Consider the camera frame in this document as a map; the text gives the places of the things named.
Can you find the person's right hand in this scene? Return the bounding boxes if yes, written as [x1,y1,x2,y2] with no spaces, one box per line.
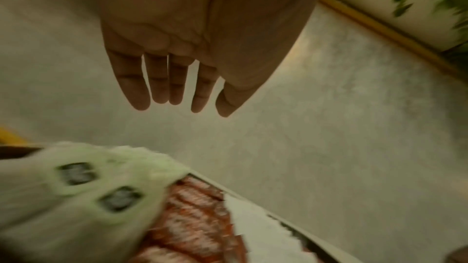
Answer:
[446,244,468,263]

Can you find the row of red Nescafe sachets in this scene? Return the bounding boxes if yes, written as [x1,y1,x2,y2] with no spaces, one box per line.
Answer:
[127,176,250,263]

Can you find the white sugar sachets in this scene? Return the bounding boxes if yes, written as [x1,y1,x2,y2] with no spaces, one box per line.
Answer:
[222,193,315,263]

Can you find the yellow metal bar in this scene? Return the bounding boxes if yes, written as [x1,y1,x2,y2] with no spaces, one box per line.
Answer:
[319,0,462,76]

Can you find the person's left hand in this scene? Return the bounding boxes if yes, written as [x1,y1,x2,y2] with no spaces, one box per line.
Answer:
[87,0,332,118]

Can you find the yellow mesh railing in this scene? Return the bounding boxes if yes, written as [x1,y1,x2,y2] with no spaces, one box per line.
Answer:
[0,126,29,144]

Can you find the brown tray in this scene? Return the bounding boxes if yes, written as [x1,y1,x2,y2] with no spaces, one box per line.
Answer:
[0,145,367,263]

